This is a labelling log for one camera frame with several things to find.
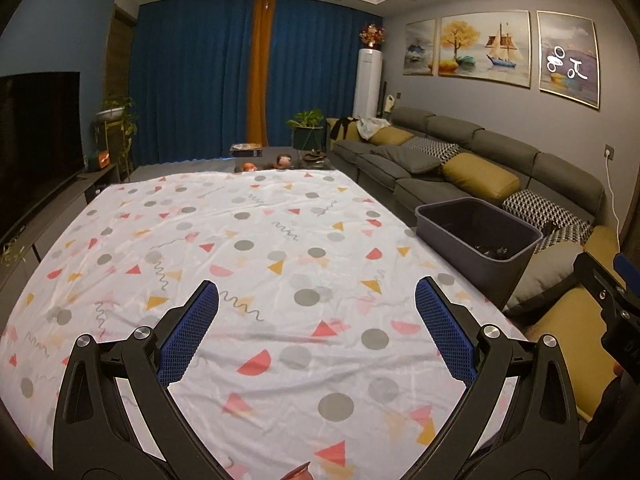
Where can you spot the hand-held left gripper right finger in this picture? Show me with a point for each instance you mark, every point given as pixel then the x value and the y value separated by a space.
pixel 445 330

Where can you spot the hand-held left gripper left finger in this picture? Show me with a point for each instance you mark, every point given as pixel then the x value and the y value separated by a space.
pixel 187 332

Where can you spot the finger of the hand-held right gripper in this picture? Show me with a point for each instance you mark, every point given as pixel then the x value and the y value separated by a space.
pixel 595 280
pixel 625 265

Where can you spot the purple plastic bin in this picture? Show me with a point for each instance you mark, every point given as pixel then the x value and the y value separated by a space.
pixel 470 270

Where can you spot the person's right forearm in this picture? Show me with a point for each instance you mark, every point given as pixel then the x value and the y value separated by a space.
pixel 615 405

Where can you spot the grey cushion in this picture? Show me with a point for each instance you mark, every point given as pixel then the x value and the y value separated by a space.
pixel 550 270
pixel 405 160

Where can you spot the houndstooth cushion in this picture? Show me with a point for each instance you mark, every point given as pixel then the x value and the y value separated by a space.
pixel 537 205
pixel 432 149
pixel 567 237

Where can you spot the long yellow seat pad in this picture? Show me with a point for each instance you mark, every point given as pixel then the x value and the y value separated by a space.
pixel 565 325

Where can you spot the patterned white bed sheet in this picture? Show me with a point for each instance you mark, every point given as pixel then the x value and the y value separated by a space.
pixel 250 240

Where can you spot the large yellow cushion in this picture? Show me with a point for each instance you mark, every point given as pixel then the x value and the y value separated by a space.
pixel 480 175

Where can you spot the grey sectional sofa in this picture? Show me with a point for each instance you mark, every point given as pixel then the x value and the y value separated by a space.
pixel 500 145

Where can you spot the dark grey coffee table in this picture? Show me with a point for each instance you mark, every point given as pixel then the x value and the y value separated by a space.
pixel 200 162

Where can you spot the dark television stand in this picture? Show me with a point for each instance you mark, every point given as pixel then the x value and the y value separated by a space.
pixel 95 185

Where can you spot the orange figurine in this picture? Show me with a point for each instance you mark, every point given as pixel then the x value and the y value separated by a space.
pixel 250 166

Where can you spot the flat printed box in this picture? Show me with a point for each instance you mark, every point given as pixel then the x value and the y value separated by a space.
pixel 246 150

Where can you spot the pink figurine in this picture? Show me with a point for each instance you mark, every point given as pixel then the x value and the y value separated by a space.
pixel 283 162

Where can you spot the small yellow cushion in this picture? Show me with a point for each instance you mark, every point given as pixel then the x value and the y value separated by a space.
pixel 391 136

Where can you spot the purple abstract painting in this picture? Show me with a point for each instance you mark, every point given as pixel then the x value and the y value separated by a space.
pixel 567 57

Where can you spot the white cloth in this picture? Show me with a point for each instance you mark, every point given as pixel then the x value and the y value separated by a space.
pixel 372 126

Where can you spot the trailing plant on tall stand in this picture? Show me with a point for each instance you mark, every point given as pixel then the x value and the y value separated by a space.
pixel 117 120

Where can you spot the black garment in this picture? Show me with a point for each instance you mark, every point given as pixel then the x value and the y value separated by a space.
pixel 339 129

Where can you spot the white hanging bag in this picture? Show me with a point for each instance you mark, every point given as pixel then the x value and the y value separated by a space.
pixel 388 104

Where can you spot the potted plant in dark pot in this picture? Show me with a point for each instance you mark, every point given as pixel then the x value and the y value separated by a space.
pixel 306 130

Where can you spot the black television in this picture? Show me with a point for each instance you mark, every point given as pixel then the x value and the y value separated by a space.
pixel 35 145

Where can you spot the blue curtain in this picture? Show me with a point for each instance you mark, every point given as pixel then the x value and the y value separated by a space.
pixel 320 70
pixel 190 80

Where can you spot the sailing ship painting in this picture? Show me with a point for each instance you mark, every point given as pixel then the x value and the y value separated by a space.
pixel 485 50

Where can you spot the white standing air conditioner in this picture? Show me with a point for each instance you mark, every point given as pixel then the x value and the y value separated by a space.
pixel 367 85

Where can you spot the orange curtain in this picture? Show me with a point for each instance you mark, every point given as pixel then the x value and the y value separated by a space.
pixel 261 70

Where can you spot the small landscape painting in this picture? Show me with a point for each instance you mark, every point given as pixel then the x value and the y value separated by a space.
pixel 420 47

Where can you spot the orange flower ornament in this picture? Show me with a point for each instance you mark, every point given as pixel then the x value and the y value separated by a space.
pixel 372 36

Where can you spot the wall socket with charger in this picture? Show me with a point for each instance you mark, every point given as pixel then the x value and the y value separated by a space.
pixel 609 151

